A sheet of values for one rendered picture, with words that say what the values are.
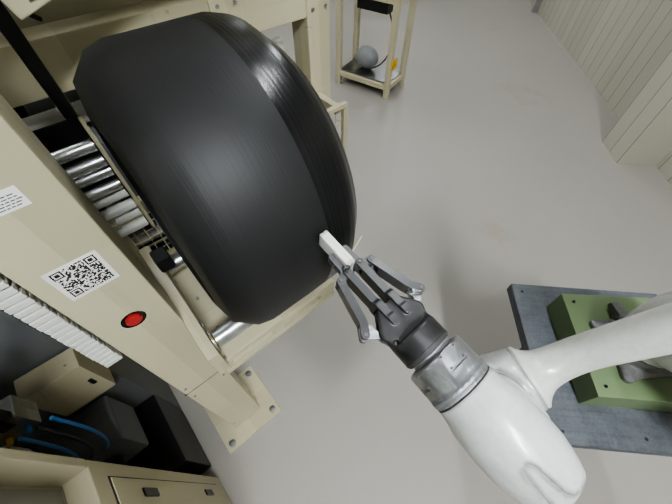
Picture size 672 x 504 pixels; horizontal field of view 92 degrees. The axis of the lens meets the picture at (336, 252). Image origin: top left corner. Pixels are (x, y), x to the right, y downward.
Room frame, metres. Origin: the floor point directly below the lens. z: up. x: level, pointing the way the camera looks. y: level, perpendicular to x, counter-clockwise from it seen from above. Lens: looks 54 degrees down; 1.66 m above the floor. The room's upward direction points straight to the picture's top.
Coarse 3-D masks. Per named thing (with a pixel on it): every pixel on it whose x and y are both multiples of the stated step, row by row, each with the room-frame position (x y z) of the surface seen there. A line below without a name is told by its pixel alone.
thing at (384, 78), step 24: (336, 0) 3.39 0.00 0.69; (360, 0) 3.34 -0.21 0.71; (384, 0) 3.12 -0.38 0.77; (336, 24) 3.38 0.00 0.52; (408, 24) 3.31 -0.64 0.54; (336, 48) 3.38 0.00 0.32; (360, 48) 3.40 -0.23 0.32; (408, 48) 3.31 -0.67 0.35; (336, 72) 3.38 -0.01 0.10; (360, 72) 3.31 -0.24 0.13; (384, 72) 3.31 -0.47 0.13; (384, 96) 3.06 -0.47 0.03
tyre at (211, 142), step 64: (128, 64) 0.44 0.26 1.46; (192, 64) 0.46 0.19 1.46; (256, 64) 0.48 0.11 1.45; (128, 128) 0.37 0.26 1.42; (192, 128) 0.37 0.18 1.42; (256, 128) 0.39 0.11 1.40; (320, 128) 0.44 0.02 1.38; (192, 192) 0.30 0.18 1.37; (256, 192) 0.33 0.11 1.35; (320, 192) 0.37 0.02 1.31; (192, 256) 0.27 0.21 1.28; (256, 256) 0.27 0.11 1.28; (320, 256) 0.33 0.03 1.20; (256, 320) 0.25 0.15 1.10
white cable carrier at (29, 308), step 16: (0, 288) 0.23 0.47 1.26; (16, 288) 0.24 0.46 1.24; (0, 304) 0.22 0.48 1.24; (16, 304) 0.23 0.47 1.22; (32, 304) 0.23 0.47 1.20; (48, 304) 0.25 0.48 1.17; (32, 320) 0.22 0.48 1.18; (48, 320) 0.23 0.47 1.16; (64, 320) 0.24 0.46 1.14; (64, 336) 0.22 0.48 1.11; (80, 336) 0.23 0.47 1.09; (96, 336) 0.25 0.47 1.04; (80, 352) 0.22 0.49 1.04; (96, 352) 0.22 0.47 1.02; (112, 352) 0.23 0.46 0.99
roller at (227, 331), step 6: (222, 324) 0.33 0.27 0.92; (228, 324) 0.33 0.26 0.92; (234, 324) 0.33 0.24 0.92; (240, 324) 0.33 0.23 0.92; (246, 324) 0.33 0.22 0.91; (252, 324) 0.34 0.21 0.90; (216, 330) 0.31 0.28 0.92; (222, 330) 0.31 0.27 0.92; (228, 330) 0.31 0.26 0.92; (234, 330) 0.31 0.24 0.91; (240, 330) 0.32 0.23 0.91; (216, 336) 0.30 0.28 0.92; (222, 336) 0.30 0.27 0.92; (228, 336) 0.30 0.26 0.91; (234, 336) 0.31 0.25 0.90; (216, 342) 0.29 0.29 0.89; (222, 342) 0.29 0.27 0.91
